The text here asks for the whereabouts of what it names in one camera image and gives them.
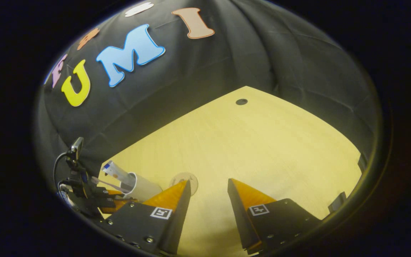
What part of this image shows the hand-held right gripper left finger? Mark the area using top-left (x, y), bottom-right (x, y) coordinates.
top-left (100, 180), bottom-right (192, 255)

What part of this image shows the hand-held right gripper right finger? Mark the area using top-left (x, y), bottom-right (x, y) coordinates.
top-left (227, 178), bottom-right (323, 255)

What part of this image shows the white toothbrush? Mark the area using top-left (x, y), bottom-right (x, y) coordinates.
top-left (91, 177), bottom-right (127, 193)

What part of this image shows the white toothpaste tube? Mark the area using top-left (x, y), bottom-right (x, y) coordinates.
top-left (102, 161), bottom-right (133, 186)

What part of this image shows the white cup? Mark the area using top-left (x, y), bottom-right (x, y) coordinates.
top-left (122, 172), bottom-right (163, 202)

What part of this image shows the light wooden desktop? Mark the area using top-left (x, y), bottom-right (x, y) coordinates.
top-left (98, 86), bottom-right (363, 257)

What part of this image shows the black backdrop cloth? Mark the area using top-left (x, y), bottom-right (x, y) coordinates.
top-left (34, 0), bottom-right (382, 200)

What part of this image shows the black cable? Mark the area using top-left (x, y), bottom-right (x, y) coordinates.
top-left (53, 152), bottom-right (71, 190)

